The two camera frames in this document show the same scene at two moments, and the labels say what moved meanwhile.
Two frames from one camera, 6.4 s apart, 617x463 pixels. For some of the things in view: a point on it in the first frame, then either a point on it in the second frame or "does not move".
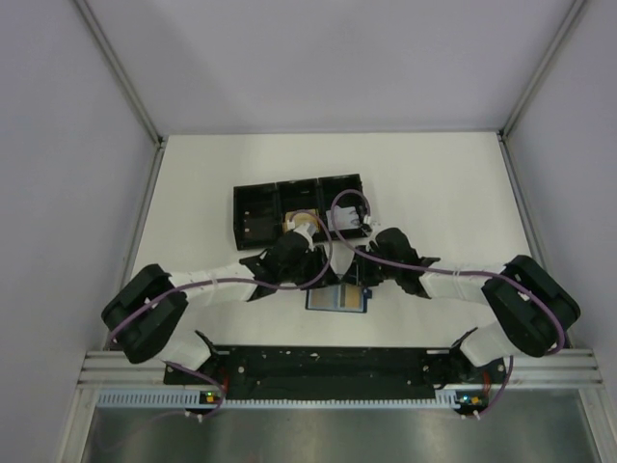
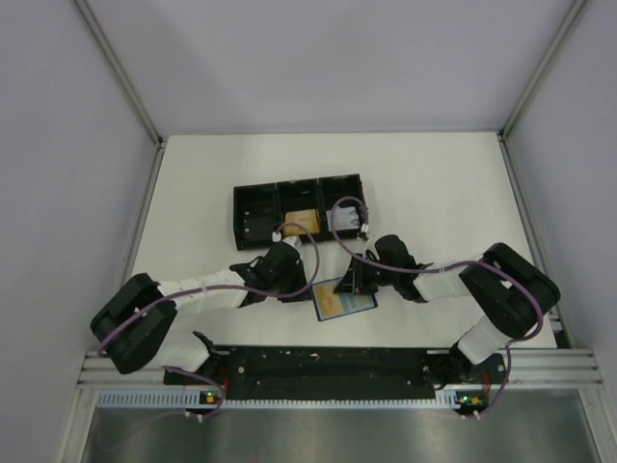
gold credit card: x=353 y=296 -> x=330 y=302
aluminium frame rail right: x=505 y=127 does not move
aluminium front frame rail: x=124 y=368 does not move
